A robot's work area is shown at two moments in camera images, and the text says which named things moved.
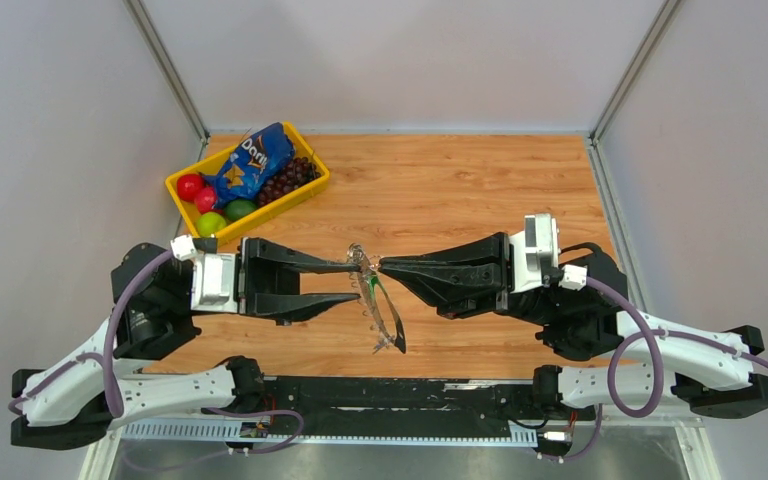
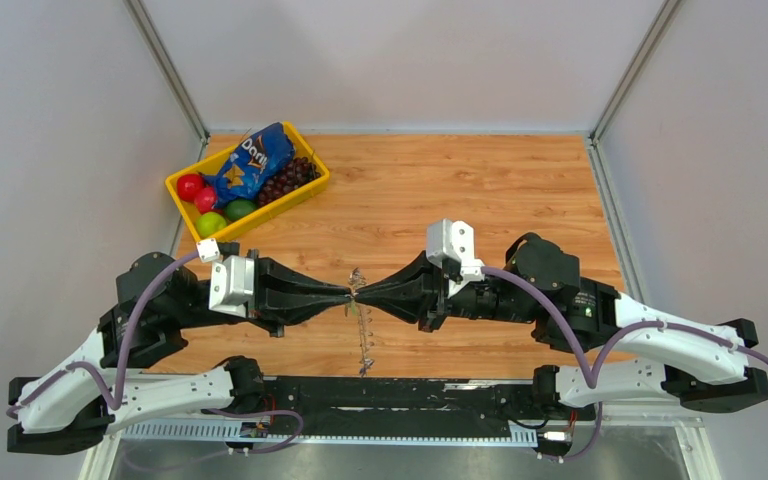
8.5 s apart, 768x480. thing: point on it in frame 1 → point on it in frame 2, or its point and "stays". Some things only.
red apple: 187,186 stays
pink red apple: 205,199 stays
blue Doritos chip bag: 259,155 stays
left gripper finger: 263,249 → 276,278
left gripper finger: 284,308 stays
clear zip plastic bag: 378,307 → 357,280
